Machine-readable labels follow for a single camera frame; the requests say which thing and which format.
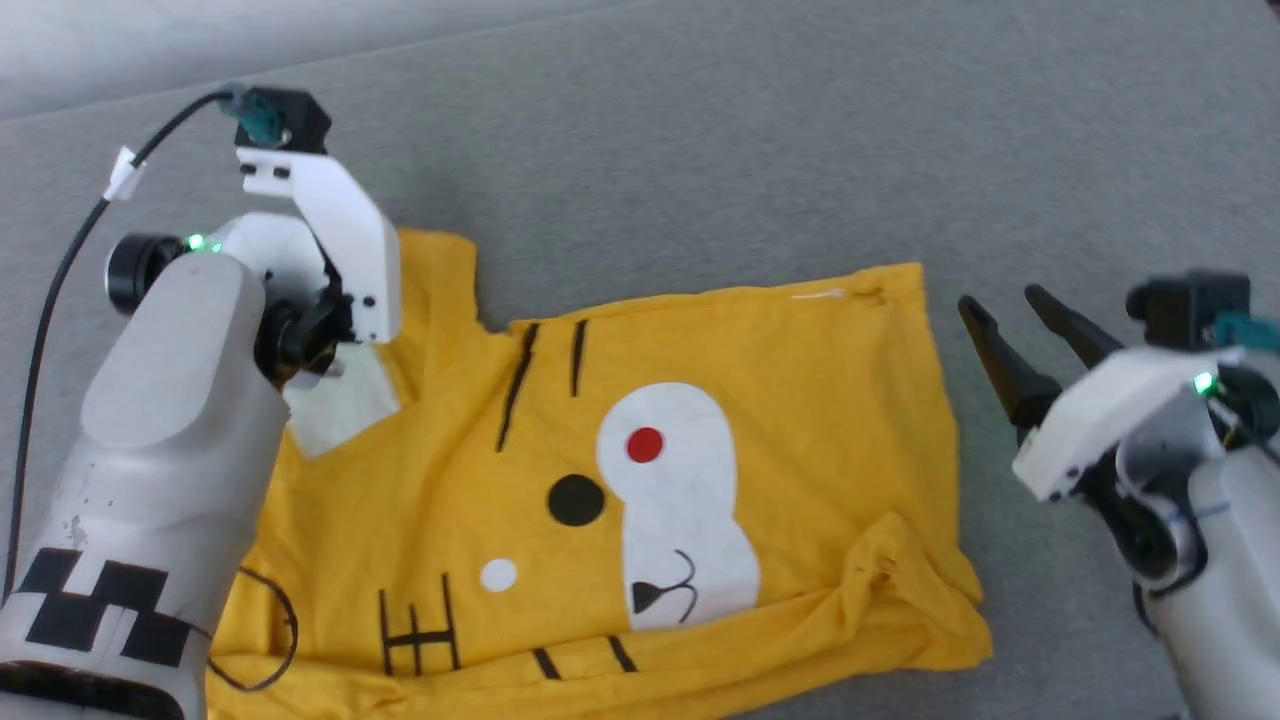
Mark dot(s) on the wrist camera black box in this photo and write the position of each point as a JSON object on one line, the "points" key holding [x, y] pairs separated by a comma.
{"points": [[298, 118], [1185, 305]]}

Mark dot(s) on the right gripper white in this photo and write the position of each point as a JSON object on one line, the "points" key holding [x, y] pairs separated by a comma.
{"points": [[1090, 410]]}

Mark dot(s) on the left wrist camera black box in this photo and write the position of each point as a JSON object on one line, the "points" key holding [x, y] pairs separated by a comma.
{"points": [[298, 118]]}

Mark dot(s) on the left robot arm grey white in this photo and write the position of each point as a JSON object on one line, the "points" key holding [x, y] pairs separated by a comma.
{"points": [[170, 450]]}

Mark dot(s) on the grey-green fabric sofa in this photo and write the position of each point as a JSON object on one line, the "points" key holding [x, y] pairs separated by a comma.
{"points": [[700, 150]]}

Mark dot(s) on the yellow cartoon print t-shirt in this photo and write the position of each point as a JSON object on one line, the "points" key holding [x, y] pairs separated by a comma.
{"points": [[800, 400]]}

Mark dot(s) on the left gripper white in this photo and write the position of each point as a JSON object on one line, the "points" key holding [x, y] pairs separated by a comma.
{"points": [[350, 240]]}

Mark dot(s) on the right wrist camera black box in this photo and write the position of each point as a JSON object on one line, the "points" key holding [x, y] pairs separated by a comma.
{"points": [[1185, 305]]}

